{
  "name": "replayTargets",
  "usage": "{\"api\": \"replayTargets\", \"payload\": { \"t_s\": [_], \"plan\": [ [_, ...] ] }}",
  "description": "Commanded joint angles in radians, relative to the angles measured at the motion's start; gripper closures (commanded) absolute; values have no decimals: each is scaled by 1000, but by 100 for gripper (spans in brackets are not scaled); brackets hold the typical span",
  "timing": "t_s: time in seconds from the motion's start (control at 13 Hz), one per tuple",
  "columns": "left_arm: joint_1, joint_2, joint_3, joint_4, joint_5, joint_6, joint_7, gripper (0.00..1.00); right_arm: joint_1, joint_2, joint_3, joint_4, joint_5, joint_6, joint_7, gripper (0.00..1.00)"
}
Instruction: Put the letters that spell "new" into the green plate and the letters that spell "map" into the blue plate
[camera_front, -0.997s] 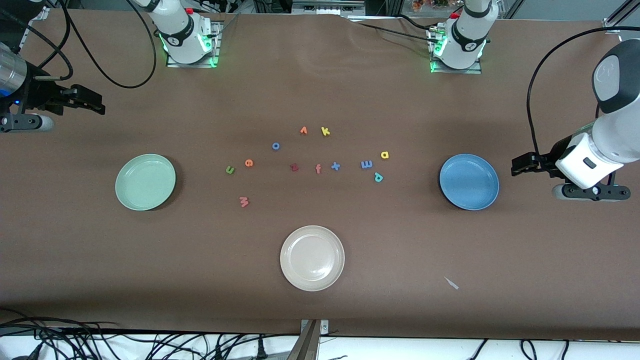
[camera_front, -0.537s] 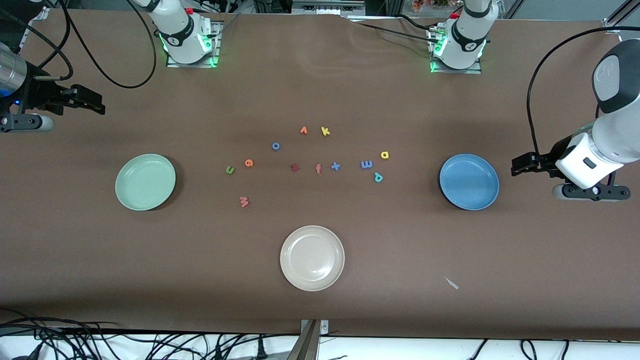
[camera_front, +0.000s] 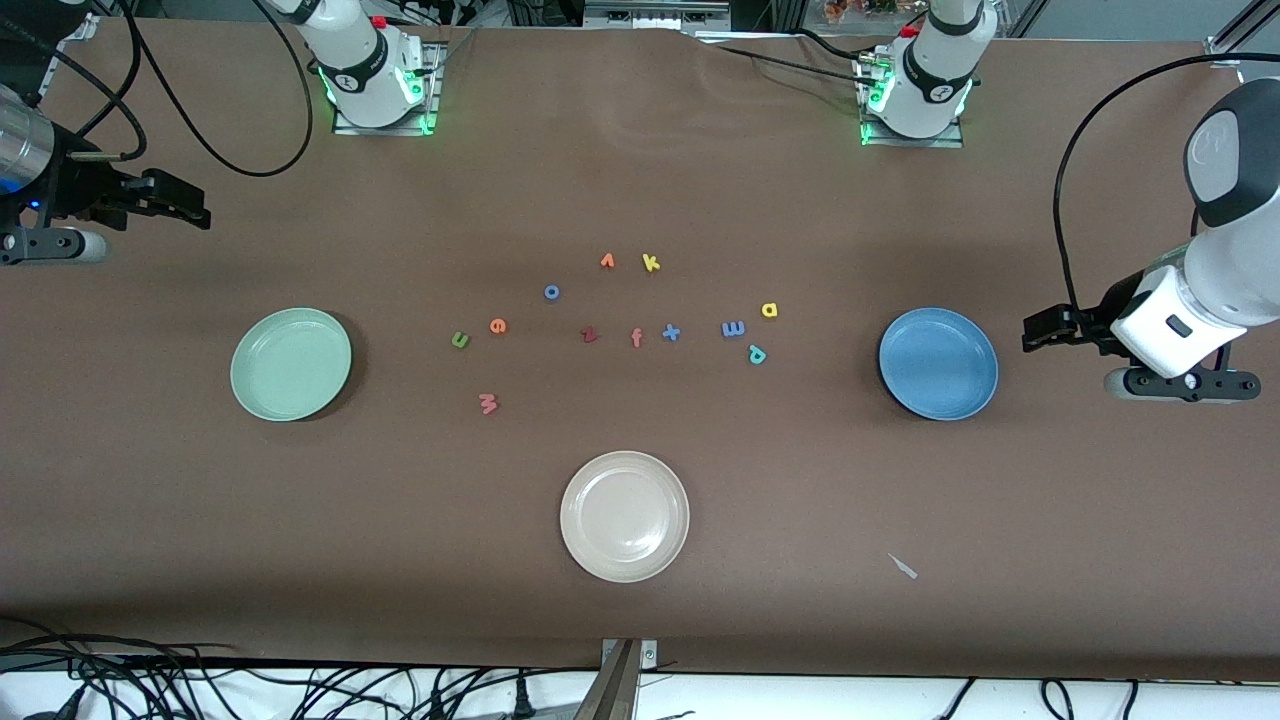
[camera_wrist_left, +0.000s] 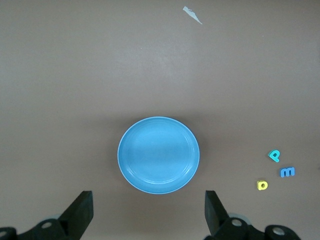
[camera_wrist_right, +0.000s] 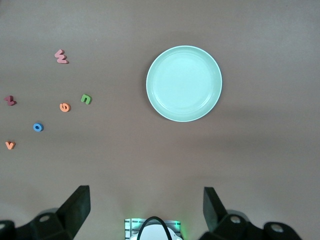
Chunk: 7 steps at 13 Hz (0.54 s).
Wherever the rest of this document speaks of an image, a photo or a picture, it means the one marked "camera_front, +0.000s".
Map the blue plate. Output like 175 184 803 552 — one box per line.
878 307 1000 422

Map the green plate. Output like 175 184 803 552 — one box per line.
229 307 354 423

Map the beige plate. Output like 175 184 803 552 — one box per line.
559 451 691 584

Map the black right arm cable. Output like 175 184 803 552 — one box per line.
30 0 316 179

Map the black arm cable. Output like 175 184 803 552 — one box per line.
30 0 316 179
1053 52 1280 313

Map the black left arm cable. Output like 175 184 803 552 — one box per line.
1053 52 1280 313

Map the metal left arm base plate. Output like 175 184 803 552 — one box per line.
858 118 966 149

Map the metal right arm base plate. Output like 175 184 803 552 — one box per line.
332 42 447 137

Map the black cable on table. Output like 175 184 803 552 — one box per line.
690 28 881 86

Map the black cable tangle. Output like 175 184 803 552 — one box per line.
0 615 601 720

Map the metal frame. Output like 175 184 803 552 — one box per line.
585 0 731 31

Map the metal table clamp bracket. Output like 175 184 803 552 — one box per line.
575 638 661 720

